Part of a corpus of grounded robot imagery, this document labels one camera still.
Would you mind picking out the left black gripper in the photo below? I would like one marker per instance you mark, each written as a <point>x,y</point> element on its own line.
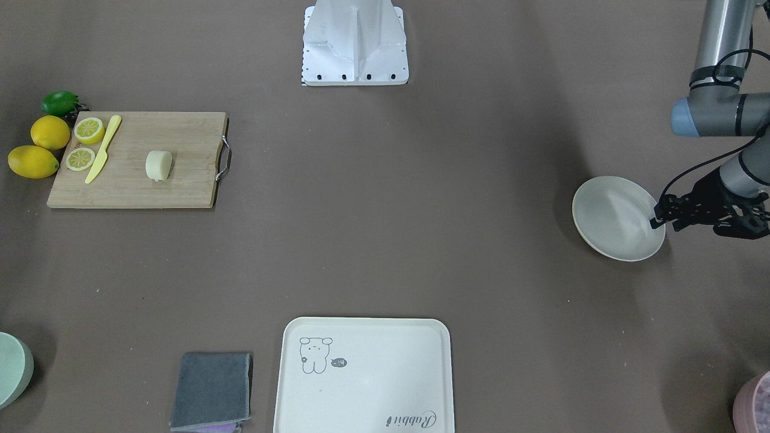
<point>708,193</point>

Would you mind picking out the cream round plate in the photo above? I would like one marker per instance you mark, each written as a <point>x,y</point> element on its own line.
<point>612,215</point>

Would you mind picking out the white steamed bun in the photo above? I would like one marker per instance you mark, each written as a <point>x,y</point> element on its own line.
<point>158,165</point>

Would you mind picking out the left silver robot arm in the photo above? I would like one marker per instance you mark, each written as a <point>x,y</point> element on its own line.
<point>715,105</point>

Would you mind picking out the cream rabbit tray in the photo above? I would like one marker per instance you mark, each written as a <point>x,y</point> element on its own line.
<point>365,375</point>

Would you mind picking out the pink bowl with ice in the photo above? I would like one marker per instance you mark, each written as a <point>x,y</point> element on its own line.
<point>750,412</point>

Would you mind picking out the grey folded cloth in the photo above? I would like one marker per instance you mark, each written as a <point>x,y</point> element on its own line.
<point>212,393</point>

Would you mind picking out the yellow plastic knife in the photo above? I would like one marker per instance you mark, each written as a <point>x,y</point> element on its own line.
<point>102,155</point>

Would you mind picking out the lemon half near lime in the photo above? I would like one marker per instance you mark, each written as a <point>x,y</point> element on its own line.
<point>89,131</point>

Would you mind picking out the lemon half far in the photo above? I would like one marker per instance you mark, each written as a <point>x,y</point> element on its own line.
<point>80,159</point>

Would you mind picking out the green lime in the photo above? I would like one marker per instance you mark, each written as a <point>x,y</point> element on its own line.
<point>60,103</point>

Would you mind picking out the whole lemon near lime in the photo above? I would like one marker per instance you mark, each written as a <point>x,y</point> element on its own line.
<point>50,132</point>

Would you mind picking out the whole lemon outer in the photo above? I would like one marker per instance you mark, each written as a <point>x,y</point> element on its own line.
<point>33,162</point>

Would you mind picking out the mint green bowl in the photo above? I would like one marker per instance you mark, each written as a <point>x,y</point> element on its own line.
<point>17,365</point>

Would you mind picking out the white camera mast base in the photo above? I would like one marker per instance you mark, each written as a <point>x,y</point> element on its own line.
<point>354,43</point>

